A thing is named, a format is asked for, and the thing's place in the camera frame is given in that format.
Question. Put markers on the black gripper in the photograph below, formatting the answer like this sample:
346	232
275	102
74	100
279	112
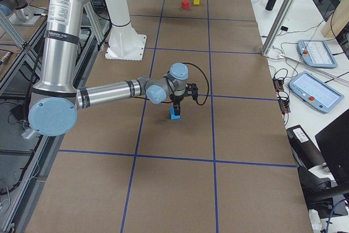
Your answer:
176	99

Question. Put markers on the blue wooden block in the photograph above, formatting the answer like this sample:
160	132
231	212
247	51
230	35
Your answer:
172	114

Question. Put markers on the red wooden block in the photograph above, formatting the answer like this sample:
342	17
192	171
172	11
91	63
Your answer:
185	4

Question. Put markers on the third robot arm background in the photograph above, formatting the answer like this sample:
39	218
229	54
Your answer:
20	13

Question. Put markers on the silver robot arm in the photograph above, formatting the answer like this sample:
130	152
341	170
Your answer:
55	101

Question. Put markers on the orange black electronics board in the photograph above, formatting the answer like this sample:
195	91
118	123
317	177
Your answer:
282	95

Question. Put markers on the black label printer box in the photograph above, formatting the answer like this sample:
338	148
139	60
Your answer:
303	146

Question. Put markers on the near teach pendant tablet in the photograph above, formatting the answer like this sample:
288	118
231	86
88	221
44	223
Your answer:
315	92

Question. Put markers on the teach pendant tablet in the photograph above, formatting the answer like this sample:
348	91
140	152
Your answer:
316	54
315	92

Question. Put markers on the far teach pendant tablet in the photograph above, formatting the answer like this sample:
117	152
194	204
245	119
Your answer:
316	54

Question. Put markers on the black computer monitor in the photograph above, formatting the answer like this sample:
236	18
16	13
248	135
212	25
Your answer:
333	144

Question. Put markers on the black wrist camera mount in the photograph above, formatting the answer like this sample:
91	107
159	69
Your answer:
191	90

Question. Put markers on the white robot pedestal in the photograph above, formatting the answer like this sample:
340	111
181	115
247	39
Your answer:
124	42

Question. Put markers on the aluminium frame post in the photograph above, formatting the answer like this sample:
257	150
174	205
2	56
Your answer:
279	20

